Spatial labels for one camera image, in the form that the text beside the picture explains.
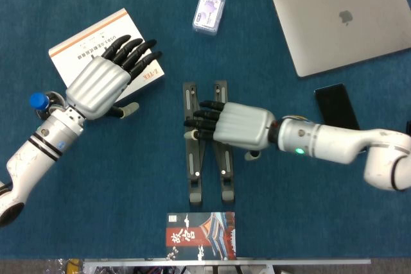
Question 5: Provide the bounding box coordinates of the black smartphone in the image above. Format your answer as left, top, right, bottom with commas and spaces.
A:
313, 83, 362, 131

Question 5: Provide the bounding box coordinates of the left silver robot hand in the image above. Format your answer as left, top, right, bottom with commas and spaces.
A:
65, 34, 164, 121

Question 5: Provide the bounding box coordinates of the teal table cloth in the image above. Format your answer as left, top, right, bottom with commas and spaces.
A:
0, 0, 411, 261

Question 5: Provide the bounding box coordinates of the cola bottle with blue cap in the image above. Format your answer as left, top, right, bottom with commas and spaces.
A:
30, 90, 67, 121

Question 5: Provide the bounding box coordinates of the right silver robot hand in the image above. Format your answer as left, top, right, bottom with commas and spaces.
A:
182, 99, 279, 161

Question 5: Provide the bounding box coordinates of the black folding laptop stand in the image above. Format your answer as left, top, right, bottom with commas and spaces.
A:
182, 80, 236, 205

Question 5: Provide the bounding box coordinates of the silver Apple laptop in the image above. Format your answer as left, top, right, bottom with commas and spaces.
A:
272, 0, 411, 78

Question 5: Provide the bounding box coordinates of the dark illustrated Chinese book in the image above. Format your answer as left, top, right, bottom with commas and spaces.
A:
166, 211, 238, 261

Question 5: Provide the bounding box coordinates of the small yellow item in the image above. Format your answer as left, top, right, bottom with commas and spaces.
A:
66, 258, 81, 274

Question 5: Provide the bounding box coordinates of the white USB cable box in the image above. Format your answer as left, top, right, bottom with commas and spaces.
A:
48, 8, 166, 99

